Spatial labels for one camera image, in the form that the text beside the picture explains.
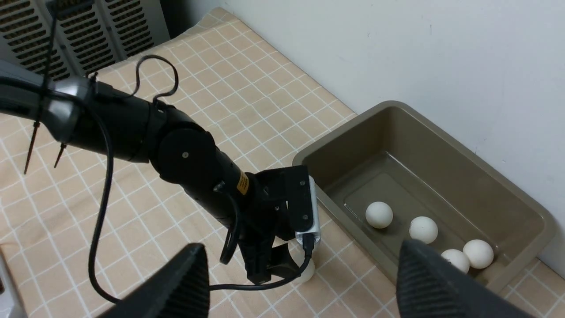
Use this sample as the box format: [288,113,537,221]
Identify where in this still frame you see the black left camera cable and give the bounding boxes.
[87,55,315,305]

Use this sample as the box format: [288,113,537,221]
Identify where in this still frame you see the olive green plastic bin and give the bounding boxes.
[293,101,557,292]

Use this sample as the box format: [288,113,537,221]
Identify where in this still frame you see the white ball bin corner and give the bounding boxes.
[463,239,494,269]

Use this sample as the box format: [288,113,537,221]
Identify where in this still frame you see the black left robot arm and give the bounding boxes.
[1,61,321,291]

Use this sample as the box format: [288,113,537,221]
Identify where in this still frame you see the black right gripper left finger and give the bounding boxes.
[100,243,210,318]

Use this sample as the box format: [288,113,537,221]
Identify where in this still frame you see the white ball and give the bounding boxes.
[441,248,470,274]
[408,216,439,244]
[293,260,316,284]

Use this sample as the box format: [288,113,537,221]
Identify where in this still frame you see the white ball marked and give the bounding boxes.
[365,201,394,229]

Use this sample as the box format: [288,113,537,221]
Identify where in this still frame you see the beige checkered tablecloth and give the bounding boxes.
[0,7,565,318]

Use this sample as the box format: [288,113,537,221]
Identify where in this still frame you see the black cable ties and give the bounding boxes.
[23,0,94,175]

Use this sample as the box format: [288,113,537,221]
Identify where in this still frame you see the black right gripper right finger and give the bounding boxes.
[396,240,531,318]

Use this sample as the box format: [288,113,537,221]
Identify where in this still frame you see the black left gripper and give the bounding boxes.
[237,166,312,285]

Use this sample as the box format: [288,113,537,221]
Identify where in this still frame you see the grey perforated metal cabinet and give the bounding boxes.
[0,0,170,80]

